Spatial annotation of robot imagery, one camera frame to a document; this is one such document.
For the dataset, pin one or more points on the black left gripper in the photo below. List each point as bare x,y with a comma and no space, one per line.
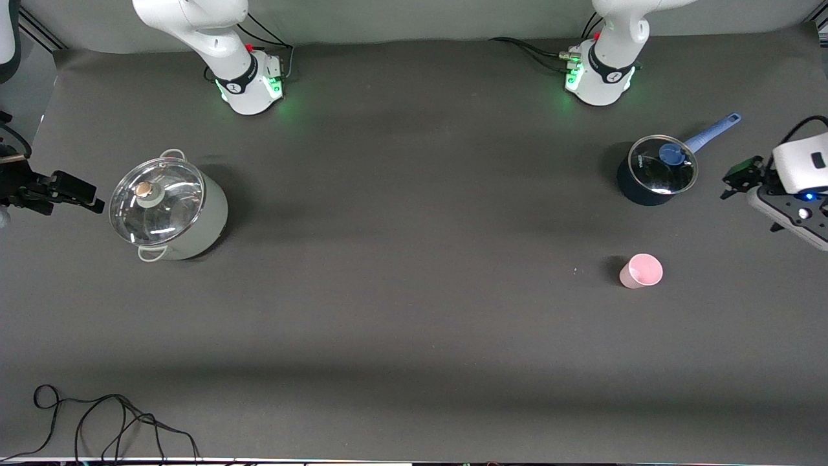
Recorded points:
754,175

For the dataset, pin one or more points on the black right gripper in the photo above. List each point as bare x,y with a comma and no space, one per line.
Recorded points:
18,184

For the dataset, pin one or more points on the pink plastic cup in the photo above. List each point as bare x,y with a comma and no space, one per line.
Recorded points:
640,272

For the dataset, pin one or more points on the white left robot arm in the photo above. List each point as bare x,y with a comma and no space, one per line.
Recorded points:
611,58

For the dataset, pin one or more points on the black background equipment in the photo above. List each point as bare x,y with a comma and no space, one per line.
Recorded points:
5,118

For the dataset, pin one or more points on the glass lid with wooden knob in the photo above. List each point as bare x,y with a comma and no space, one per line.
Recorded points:
162,207

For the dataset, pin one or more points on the glass lid with blue knob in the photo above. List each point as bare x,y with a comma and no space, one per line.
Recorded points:
653,175

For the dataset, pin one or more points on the dark blue saucepan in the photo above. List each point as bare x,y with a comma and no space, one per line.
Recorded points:
637,194

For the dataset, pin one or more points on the grey-green stockpot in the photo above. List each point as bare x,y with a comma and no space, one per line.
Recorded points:
210,220

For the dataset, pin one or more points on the dark grey table mat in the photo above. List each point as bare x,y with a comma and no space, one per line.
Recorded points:
414,291

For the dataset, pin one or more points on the black aluminium frame rail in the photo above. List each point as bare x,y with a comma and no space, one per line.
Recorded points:
39,29
823,26

